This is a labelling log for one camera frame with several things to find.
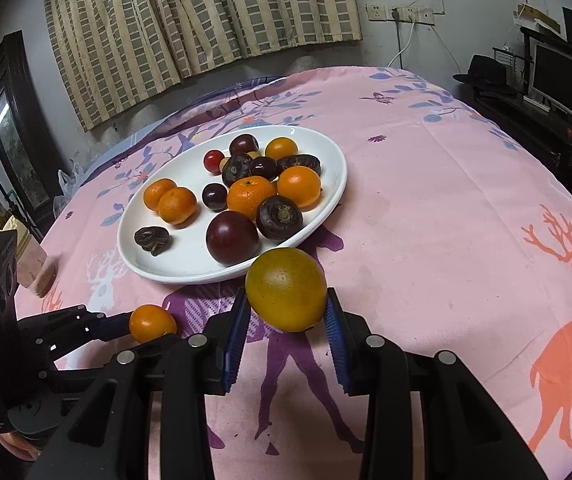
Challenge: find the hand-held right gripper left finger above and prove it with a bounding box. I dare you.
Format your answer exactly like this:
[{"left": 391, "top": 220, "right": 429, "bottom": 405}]
[{"left": 26, "top": 290, "right": 253, "bottom": 480}]

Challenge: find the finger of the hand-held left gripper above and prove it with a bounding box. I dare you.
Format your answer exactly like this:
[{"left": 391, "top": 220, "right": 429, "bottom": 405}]
[
  {"left": 16, "top": 305, "right": 136, "bottom": 362},
  {"left": 52, "top": 334, "right": 183, "bottom": 377}
]

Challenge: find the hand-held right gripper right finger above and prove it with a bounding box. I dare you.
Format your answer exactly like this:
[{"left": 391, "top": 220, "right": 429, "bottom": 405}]
[{"left": 322, "top": 287, "right": 549, "bottom": 480}]

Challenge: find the small orange mandarin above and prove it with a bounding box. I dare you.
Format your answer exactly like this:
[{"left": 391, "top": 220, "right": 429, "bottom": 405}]
[
  {"left": 143, "top": 178, "right": 177, "bottom": 212},
  {"left": 157, "top": 186, "right": 198, "bottom": 226},
  {"left": 265, "top": 137, "right": 299, "bottom": 162},
  {"left": 128, "top": 304, "right": 178, "bottom": 345}
]

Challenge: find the yellow-green orange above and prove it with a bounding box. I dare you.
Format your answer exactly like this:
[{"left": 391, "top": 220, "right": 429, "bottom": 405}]
[{"left": 245, "top": 247, "right": 327, "bottom": 333}]

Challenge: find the white oval plate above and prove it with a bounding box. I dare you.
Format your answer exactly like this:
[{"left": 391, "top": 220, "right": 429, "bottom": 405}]
[{"left": 117, "top": 126, "right": 348, "bottom": 286}]

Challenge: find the dark brown mangosteen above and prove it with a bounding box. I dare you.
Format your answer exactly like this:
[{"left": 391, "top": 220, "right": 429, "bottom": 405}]
[
  {"left": 134, "top": 226, "right": 169, "bottom": 257},
  {"left": 256, "top": 195, "right": 304, "bottom": 241},
  {"left": 222, "top": 153, "right": 254, "bottom": 188},
  {"left": 276, "top": 154, "right": 322, "bottom": 177}
]

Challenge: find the dark purple plum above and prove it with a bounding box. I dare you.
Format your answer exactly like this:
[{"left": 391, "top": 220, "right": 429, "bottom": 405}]
[
  {"left": 206, "top": 210, "right": 261, "bottom": 267},
  {"left": 229, "top": 133, "right": 260, "bottom": 157},
  {"left": 201, "top": 182, "right": 229, "bottom": 212},
  {"left": 249, "top": 156, "right": 279, "bottom": 181}
]

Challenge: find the large orange mandarin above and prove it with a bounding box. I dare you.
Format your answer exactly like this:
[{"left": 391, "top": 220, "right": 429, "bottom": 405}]
[{"left": 226, "top": 176, "right": 279, "bottom": 222}]

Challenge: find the large round orange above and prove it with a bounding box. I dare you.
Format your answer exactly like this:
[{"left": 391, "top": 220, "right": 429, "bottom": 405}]
[{"left": 277, "top": 165, "right": 323, "bottom": 211}]

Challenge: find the person's left hand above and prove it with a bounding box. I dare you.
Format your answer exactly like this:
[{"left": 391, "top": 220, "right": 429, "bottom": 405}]
[{"left": 0, "top": 431, "right": 43, "bottom": 462}]

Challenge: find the clear plastic bag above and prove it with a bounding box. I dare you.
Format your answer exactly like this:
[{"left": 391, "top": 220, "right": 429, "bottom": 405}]
[{"left": 53, "top": 167, "right": 89, "bottom": 213}]

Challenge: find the pink printed bed sheet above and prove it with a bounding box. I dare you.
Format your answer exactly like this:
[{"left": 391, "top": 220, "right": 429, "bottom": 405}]
[{"left": 13, "top": 66, "right": 572, "bottom": 480}]

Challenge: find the dark wooden cabinet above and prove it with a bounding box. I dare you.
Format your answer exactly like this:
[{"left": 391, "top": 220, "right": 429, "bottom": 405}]
[{"left": 0, "top": 30, "right": 67, "bottom": 241}]

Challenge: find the dark wooden desk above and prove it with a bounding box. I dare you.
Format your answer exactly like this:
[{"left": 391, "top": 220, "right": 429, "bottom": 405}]
[{"left": 458, "top": 80, "right": 572, "bottom": 196}]

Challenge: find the black hat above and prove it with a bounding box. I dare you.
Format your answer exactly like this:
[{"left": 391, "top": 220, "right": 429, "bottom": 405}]
[{"left": 453, "top": 55, "right": 510, "bottom": 87}]

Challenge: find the beige checked curtain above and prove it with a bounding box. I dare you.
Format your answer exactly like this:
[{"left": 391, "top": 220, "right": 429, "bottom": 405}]
[{"left": 42, "top": 0, "right": 364, "bottom": 133}]

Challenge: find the computer monitor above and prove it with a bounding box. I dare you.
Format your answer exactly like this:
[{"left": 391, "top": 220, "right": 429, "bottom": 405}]
[{"left": 528, "top": 42, "right": 572, "bottom": 112}]

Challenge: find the white power cable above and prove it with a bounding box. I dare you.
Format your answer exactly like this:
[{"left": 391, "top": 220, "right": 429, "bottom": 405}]
[{"left": 388, "top": 7, "right": 419, "bottom": 68}]

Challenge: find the white wall power strip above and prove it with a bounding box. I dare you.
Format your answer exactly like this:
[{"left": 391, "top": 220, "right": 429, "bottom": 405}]
[{"left": 366, "top": 2, "right": 436, "bottom": 25}]

